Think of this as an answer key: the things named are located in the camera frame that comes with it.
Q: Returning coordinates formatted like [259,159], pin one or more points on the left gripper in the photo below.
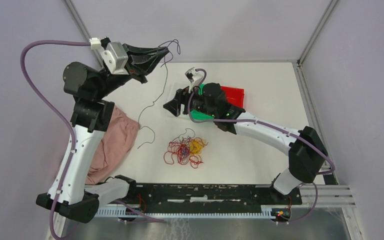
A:
[141,65]

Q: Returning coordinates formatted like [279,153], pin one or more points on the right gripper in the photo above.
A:
[182,96]

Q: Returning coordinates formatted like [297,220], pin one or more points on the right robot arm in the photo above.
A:
[305,151]

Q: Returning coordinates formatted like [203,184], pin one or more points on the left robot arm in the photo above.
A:
[69,195]

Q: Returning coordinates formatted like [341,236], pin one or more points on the green plastic tray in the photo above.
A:
[198,116]

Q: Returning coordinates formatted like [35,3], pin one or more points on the clear plastic tray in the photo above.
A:
[173,87]

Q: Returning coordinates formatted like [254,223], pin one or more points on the red plastic tray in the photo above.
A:
[234,96]

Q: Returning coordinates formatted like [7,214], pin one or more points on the pink cloth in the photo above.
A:
[116,143]

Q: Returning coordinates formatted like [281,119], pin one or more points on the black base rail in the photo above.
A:
[173,198]

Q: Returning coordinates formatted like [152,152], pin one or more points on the white cable duct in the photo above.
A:
[119,211]

